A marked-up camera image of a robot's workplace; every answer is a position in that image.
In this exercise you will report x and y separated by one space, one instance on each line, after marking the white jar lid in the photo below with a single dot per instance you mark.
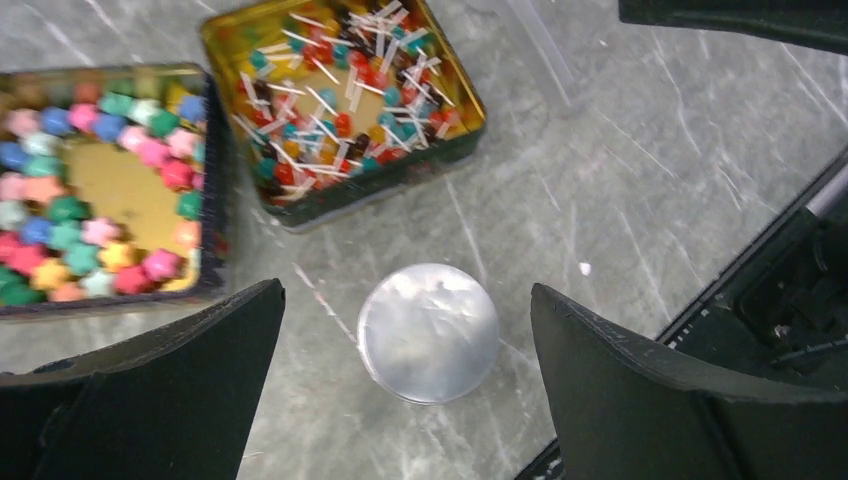
428 334

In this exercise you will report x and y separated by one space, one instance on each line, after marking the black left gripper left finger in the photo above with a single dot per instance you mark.
176 402

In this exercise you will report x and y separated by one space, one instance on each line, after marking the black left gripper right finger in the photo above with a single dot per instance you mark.
627 407

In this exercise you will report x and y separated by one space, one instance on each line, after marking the gold tin of star candies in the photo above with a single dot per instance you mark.
110 189

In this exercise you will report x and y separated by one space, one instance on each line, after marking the gold tin of lollipops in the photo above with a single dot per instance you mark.
335 104

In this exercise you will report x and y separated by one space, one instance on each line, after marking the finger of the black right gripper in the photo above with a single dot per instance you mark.
819 25

